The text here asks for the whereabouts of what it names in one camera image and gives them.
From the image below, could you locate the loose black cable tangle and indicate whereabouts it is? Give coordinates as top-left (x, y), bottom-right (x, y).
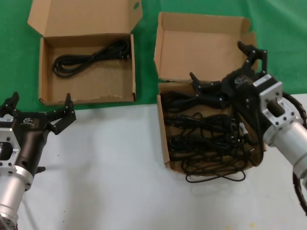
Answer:
top-left (169, 130), bottom-right (249, 184)

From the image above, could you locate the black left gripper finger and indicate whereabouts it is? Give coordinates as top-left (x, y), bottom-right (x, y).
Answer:
top-left (0, 92), bottom-right (21, 118)
top-left (47, 93), bottom-right (77, 135)

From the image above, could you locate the black cable bundle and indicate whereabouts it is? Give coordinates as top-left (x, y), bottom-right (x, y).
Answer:
top-left (164, 112), bottom-right (240, 131)

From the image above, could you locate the empty-lidded cardboard box, round hole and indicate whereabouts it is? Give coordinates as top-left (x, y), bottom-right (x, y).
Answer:
top-left (27, 0), bottom-right (142, 106)

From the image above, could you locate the green cloth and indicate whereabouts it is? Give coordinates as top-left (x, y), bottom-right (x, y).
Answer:
top-left (0, 0), bottom-right (307, 113)

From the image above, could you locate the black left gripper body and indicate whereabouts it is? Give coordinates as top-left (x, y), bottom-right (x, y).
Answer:
top-left (12, 111), bottom-right (50, 173)

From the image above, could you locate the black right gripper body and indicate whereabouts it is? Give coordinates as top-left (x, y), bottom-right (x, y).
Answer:
top-left (221, 68), bottom-right (267, 145)

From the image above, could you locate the black power cable with plug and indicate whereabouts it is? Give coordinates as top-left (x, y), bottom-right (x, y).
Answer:
top-left (160, 92), bottom-right (224, 113)

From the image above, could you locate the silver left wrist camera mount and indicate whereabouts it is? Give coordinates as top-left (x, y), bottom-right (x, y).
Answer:
top-left (0, 117), bottom-right (21, 175)

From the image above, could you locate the cardboard box with torn edge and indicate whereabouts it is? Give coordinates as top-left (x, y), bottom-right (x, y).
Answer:
top-left (153, 11), bottom-right (267, 173)

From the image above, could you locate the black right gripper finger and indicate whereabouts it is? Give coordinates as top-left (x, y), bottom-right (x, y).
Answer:
top-left (189, 71), bottom-right (228, 108)
top-left (237, 40), bottom-right (268, 78)

